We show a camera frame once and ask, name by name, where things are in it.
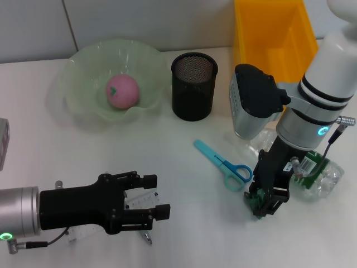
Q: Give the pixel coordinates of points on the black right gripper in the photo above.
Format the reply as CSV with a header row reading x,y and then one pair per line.
x,y
276,164

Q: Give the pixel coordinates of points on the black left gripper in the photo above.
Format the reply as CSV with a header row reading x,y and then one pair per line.
x,y
78,206

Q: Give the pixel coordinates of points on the green plastic wrapper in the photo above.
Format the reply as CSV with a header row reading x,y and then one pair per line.
x,y
254,203

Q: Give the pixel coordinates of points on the clear green-label water bottle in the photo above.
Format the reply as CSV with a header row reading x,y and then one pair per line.
x,y
329,178

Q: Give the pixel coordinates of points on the pink peach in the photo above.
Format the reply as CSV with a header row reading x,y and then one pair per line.
x,y
122,92

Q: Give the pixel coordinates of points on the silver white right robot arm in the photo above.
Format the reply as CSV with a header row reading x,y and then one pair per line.
x,y
326,69

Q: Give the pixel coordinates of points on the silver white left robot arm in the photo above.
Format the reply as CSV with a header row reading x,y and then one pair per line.
x,y
16,212

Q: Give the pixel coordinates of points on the transparent plastic ruler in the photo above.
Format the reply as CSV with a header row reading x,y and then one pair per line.
x,y
139,199

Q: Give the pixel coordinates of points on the grey clear ballpoint pen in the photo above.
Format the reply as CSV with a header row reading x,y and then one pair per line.
x,y
147,238

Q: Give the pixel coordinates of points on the blue scissors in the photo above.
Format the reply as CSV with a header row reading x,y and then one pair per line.
x,y
212,155

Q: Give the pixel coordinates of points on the black mesh pen holder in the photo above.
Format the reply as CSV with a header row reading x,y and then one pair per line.
x,y
192,97

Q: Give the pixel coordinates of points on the pale green glass fruit bowl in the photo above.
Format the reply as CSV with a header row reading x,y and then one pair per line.
x,y
83,69

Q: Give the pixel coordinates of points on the yellow plastic bin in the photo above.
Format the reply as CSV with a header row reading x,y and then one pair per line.
x,y
265,28

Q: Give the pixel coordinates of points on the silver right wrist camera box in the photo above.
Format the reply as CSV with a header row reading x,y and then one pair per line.
x,y
251,92

